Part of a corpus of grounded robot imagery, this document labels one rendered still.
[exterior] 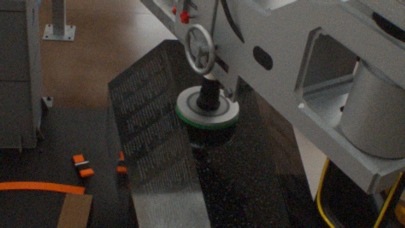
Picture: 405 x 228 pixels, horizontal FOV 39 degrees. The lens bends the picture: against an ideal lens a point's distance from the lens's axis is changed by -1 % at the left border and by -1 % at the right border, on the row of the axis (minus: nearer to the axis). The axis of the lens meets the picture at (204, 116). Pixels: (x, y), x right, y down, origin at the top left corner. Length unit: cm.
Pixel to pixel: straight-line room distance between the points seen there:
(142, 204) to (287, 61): 74
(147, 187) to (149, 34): 228
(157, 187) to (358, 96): 84
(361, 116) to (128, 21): 310
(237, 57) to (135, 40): 244
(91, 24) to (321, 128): 296
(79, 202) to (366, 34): 170
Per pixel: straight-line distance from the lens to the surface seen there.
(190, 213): 172
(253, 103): 212
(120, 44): 393
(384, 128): 128
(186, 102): 197
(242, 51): 157
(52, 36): 399
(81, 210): 257
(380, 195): 200
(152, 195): 188
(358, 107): 129
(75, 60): 376
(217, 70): 176
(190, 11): 174
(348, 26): 125
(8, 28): 268
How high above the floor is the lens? 201
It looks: 37 degrees down
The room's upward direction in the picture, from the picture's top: 9 degrees clockwise
